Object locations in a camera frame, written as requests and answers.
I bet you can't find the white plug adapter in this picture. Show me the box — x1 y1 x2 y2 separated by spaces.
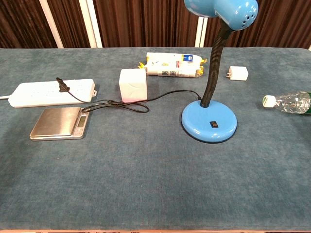
225 66 249 82

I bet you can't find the clear plastic water bottle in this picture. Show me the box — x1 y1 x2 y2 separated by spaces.
262 91 311 115

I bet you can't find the blue gooseneck desk lamp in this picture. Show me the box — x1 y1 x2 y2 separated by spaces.
181 0 259 144

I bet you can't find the silver digital kitchen scale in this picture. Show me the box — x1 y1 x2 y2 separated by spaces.
29 106 90 141

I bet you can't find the white snack package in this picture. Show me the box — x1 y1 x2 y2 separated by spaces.
138 52 207 79

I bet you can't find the white and pink cube box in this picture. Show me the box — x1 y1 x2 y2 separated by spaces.
119 68 148 102

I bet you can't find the dark brown pleated curtain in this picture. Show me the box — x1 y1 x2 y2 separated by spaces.
0 0 311 49

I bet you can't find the thin white frame post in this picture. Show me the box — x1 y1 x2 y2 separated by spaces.
38 0 64 49

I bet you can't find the blue table cloth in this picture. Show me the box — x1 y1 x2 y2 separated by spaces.
0 47 311 231

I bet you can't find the black lamp power cord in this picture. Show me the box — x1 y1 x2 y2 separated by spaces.
56 77 202 114

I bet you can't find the wide white frame post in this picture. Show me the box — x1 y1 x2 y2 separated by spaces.
79 0 103 48
194 17 208 48

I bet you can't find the white power strip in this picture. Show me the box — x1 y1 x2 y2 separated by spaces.
7 78 97 109

